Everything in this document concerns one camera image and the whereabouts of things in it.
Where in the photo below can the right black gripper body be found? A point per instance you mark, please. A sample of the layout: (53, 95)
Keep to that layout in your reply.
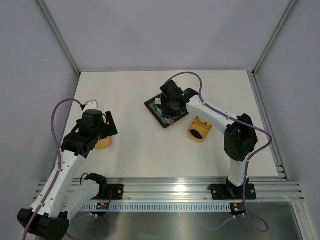
(168, 108)

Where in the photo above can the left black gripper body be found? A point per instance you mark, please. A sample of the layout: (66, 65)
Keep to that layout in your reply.
(101, 132)

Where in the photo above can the metal tongs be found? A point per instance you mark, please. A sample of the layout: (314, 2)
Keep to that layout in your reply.
(165, 114)

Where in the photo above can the orange lunch box lid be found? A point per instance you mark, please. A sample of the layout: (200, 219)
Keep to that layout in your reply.
(104, 143)

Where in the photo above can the white tofu cube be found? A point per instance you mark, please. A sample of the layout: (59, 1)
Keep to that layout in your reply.
(157, 101)

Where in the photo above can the white rice ball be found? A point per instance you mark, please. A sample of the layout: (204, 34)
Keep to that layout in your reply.
(202, 121)

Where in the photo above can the black seaweed piece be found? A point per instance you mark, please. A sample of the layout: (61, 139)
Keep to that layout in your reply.
(196, 134)

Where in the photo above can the orange lunch box base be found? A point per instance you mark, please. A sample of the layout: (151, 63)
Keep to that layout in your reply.
(199, 130)

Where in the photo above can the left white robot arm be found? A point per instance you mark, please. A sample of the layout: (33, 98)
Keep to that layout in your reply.
(50, 215)

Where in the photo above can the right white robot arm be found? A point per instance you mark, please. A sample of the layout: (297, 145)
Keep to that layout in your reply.
(239, 138)

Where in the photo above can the square teal black plate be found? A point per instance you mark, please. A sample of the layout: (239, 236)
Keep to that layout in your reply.
(155, 111)

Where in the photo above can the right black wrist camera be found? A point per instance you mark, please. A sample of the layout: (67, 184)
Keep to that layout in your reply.
(170, 90)

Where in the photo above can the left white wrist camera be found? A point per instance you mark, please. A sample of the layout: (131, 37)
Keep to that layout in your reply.
(91, 105)

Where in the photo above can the white slotted cable duct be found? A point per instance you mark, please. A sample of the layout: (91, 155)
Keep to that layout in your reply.
(158, 207)

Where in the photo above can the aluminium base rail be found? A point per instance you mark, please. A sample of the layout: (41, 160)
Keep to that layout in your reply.
(196, 189)

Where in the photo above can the left aluminium frame post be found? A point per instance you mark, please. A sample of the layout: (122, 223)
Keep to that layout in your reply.
(44, 9)

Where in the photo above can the aluminium frame post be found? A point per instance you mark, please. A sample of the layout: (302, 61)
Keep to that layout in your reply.
(44, 9)
(274, 36)

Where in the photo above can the right aluminium frame post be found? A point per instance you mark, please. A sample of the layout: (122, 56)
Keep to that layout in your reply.
(274, 36)

